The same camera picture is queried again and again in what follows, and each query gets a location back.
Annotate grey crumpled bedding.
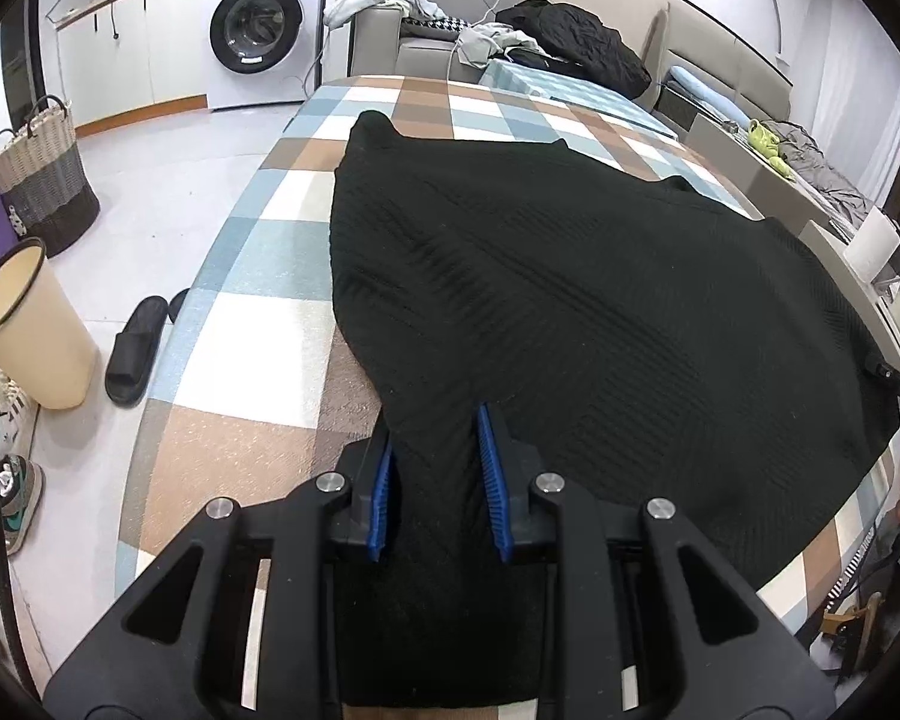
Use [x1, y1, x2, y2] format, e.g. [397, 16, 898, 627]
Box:
[763, 119, 871, 229]

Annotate light blue pillow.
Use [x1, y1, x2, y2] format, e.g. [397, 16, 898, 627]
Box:
[667, 65, 751, 128]

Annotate plaid checkered bed sheet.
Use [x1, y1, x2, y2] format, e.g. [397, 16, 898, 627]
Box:
[115, 71, 900, 720]

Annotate white grey clothes pile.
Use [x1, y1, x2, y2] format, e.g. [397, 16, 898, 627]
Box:
[455, 23, 544, 70]

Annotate grey sofa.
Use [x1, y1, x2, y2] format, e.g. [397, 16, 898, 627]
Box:
[349, 0, 493, 83]

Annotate light blue plaid folded blanket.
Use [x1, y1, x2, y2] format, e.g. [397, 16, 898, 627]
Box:
[479, 59, 678, 140]

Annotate lime green toy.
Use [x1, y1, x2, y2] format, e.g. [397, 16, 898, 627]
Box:
[746, 119, 792, 181]

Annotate white front-load washing machine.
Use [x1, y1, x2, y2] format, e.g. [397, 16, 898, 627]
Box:
[203, 0, 325, 110]

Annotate black quilted jacket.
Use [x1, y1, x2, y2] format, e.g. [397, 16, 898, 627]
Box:
[496, 0, 652, 99]

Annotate black knitted sweater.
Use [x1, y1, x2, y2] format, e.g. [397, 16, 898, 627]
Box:
[329, 110, 900, 709]

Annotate beige plastic trash bin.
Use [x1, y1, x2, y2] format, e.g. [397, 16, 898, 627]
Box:
[0, 238, 98, 411]

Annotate black slipper near bed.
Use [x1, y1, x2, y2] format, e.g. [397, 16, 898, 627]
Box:
[167, 288, 188, 323]

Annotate woven two-tone laundry basket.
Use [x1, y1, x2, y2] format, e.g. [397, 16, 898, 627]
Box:
[0, 94, 100, 257]

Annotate grey green sneaker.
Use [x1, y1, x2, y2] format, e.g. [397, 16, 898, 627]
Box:
[0, 455, 45, 556]

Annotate black slipper near bin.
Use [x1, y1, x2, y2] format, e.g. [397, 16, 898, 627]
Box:
[103, 296, 169, 408]

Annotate white cabinet with wood counter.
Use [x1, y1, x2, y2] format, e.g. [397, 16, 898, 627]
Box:
[58, 0, 208, 137]

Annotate white green sneakers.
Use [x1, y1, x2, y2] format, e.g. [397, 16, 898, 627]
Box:
[0, 369, 38, 460]

